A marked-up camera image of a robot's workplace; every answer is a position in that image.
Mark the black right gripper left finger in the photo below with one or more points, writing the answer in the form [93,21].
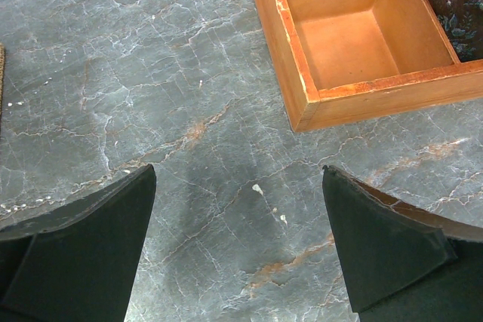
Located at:
[79,261]

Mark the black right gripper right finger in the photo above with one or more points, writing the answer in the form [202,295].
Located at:
[400,262]

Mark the orange wooden divided tray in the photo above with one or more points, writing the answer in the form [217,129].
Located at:
[341,61]

